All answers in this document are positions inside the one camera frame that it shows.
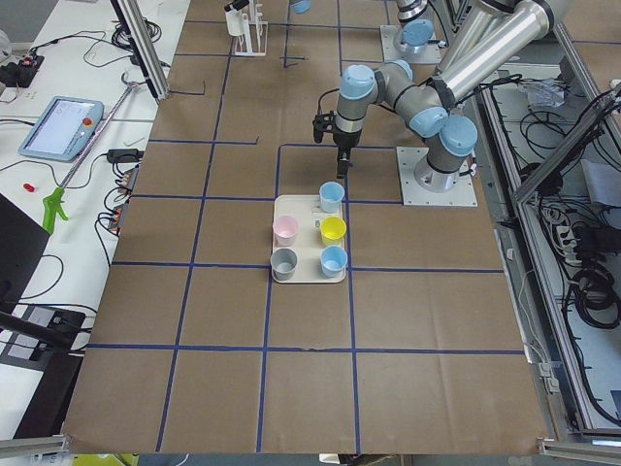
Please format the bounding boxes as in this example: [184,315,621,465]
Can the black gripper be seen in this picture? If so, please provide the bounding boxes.
[333,129,362,179]

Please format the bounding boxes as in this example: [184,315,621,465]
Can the light blue plastic cup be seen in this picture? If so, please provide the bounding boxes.
[319,182,344,214]
[320,246,348,278]

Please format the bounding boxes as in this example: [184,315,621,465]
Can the pale green plastic cup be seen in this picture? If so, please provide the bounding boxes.
[225,10,246,37]

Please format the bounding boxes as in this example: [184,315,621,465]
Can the yellow plastic cup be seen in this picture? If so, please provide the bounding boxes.
[319,216,347,247]

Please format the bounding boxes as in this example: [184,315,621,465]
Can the pink plastic cup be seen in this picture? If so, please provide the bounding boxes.
[273,215,299,247]

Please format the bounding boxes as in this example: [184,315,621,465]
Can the grey plastic cup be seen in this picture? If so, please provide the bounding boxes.
[270,248,298,282]

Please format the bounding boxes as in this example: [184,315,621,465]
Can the cream rabbit print tray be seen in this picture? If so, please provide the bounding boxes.
[272,194,346,284]

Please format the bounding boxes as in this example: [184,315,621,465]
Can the blue teach pendant tablet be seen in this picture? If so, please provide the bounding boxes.
[17,96,104,162]

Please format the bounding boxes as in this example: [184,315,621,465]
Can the white wire cup rack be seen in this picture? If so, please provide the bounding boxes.
[224,0,268,57]

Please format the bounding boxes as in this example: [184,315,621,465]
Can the aluminium frame post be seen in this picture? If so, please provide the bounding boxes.
[111,0,170,102]

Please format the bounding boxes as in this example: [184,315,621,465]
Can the green handled reacher grabber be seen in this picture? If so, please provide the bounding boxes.
[41,71,142,235]

